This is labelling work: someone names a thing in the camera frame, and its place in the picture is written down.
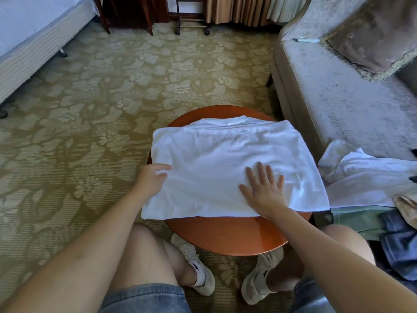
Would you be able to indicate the person's right forearm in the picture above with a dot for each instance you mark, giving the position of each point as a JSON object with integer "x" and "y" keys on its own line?
{"x": 352, "y": 264}

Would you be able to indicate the white sheer curtain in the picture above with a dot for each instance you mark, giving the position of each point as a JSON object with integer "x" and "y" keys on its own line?
{"x": 285, "y": 6}

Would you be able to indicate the beige curtain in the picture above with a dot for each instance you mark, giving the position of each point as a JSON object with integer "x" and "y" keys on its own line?
{"x": 238, "y": 8}

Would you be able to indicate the black valet stand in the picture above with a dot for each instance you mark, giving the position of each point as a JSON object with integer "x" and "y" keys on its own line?
{"x": 191, "y": 22}

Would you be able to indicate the blue denim shorts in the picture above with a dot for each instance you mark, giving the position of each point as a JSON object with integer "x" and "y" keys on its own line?
{"x": 143, "y": 300}

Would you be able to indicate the dark wooden wall panel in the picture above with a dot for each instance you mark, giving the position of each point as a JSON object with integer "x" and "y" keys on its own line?
{"x": 159, "y": 6}

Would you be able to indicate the small white flat object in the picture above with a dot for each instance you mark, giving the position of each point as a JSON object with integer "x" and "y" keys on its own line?
{"x": 306, "y": 40}

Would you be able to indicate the person's left forearm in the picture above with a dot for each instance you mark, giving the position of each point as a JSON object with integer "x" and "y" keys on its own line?
{"x": 71, "y": 264}

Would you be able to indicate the plain white T-shirt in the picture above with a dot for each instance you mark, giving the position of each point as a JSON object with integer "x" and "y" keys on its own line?
{"x": 215, "y": 166}

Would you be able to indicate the person's left hand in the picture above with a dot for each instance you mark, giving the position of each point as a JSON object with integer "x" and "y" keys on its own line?
{"x": 151, "y": 180}

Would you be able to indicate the white sneaker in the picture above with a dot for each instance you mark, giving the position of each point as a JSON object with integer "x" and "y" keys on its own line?
{"x": 257, "y": 280}
{"x": 199, "y": 267}

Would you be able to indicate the person's right hand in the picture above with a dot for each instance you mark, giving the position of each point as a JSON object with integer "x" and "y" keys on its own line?
{"x": 264, "y": 192}

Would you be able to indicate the brown fringed cushion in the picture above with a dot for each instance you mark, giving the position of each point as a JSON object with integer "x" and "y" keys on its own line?
{"x": 378, "y": 35}

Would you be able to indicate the grey velvet chaise sofa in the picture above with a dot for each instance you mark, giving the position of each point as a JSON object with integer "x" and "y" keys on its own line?
{"x": 339, "y": 94}

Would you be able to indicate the person's right leg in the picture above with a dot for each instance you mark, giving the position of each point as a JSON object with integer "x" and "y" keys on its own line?
{"x": 352, "y": 241}

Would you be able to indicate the round wooden table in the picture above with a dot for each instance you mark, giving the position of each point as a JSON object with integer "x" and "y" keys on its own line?
{"x": 221, "y": 234}

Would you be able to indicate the white bed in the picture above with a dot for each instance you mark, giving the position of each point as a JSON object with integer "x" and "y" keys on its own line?
{"x": 29, "y": 32}

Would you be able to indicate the pile of clothes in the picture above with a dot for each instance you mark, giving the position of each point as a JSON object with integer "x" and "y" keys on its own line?
{"x": 365, "y": 179}

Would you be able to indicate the dark wooden nightstand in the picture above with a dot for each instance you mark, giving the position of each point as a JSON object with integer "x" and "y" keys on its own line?
{"x": 127, "y": 3}

